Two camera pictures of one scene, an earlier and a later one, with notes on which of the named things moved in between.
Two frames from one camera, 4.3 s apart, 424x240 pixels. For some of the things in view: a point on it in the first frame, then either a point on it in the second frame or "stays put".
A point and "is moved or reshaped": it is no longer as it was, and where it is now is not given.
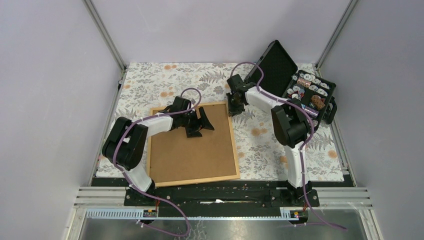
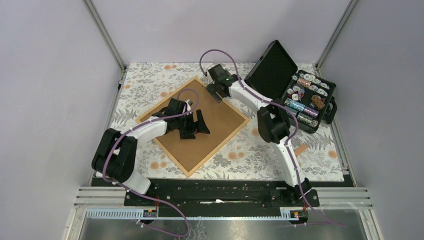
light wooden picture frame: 216,178 -> 190,124
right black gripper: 232,110 -> 211,88
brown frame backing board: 175,157 is moved or reshaped
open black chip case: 281,78 stays put
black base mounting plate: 223,196 stays put
